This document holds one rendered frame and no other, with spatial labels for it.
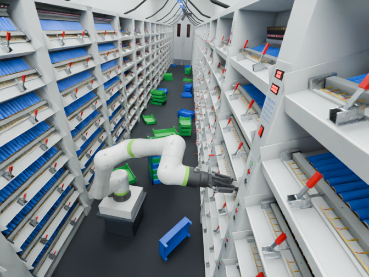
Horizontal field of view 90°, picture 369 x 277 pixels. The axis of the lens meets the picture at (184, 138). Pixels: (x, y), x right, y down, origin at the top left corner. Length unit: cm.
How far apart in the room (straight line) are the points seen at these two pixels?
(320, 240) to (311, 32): 40
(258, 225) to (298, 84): 42
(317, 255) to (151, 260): 149
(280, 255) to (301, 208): 19
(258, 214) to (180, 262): 119
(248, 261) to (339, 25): 73
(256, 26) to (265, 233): 97
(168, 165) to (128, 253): 115
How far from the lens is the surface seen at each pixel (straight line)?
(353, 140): 35
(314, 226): 46
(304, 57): 51
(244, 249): 85
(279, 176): 54
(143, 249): 184
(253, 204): 71
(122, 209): 162
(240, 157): 90
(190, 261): 180
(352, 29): 55
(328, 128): 38
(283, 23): 112
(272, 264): 62
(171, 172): 82
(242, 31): 117
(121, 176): 152
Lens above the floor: 161
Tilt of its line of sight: 30 degrees down
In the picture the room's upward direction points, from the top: 4 degrees clockwise
